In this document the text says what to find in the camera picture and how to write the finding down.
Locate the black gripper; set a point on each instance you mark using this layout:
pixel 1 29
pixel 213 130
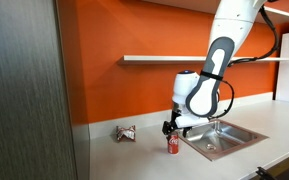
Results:
pixel 175 120

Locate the red soda can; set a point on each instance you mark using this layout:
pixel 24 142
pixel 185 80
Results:
pixel 173 144

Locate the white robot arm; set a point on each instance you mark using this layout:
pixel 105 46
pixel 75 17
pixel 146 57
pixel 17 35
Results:
pixel 230 23

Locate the chrome faucet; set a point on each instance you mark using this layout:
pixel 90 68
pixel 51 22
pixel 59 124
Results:
pixel 216 127

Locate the stainless steel sink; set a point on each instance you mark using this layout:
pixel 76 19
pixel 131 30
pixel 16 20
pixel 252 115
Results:
pixel 227 138

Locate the crumpled red snack wrapper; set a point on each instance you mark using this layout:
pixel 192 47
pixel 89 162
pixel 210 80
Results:
pixel 126 133

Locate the long white wall shelf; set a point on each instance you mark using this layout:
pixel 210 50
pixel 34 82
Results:
pixel 160 59

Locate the black mount bracket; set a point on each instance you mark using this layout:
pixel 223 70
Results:
pixel 267 174

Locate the high white wall shelf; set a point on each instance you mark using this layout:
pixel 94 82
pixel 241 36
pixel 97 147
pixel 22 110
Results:
pixel 282 12

